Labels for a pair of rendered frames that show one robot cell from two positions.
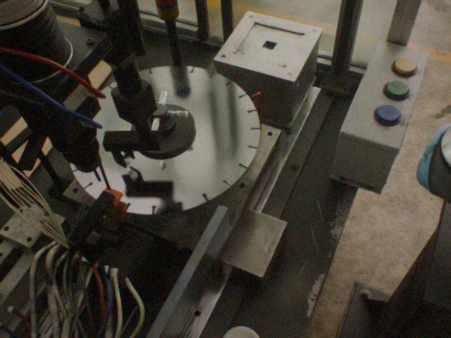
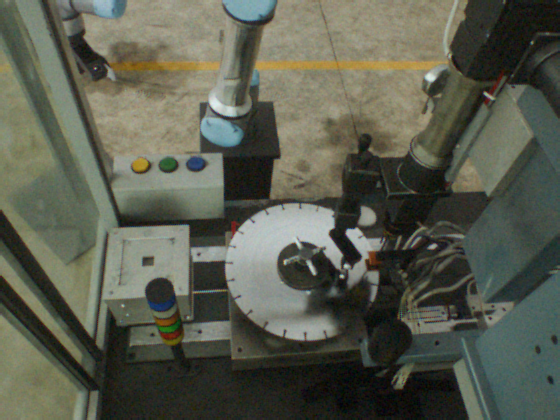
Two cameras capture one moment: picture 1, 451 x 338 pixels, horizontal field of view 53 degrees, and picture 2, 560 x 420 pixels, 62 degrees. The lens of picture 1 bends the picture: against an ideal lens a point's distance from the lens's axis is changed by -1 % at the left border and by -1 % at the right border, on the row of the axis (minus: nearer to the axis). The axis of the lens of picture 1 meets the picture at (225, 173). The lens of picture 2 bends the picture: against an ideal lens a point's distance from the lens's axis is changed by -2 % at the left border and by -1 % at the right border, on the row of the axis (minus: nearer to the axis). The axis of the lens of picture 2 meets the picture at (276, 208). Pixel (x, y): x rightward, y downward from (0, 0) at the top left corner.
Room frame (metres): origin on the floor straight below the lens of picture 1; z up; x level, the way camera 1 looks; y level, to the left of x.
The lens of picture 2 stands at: (0.91, 0.41, 1.83)
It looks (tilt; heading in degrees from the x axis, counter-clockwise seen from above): 54 degrees down; 228
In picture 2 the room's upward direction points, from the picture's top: 7 degrees clockwise
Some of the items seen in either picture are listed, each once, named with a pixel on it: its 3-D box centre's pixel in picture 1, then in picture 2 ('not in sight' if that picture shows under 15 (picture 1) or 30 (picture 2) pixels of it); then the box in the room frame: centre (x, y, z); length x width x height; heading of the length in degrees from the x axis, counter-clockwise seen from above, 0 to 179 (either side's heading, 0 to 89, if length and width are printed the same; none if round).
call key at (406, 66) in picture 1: (404, 67); (140, 166); (0.67, -0.38, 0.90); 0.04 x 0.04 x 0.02
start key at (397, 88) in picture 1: (396, 91); (168, 165); (0.61, -0.35, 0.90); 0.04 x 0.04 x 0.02
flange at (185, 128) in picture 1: (162, 126); (303, 262); (0.52, 0.10, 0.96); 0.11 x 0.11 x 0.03
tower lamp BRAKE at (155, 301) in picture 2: not in sight; (160, 294); (0.83, 0.08, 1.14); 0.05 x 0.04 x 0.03; 60
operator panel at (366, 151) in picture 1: (380, 115); (171, 187); (0.62, -0.33, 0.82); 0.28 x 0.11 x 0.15; 150
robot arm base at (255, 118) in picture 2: not in sight; (238, 116); (0.30, -0.49, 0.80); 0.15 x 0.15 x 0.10
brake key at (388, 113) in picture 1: (387, 115); (195, 164); (0.55, -0.31, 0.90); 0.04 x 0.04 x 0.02
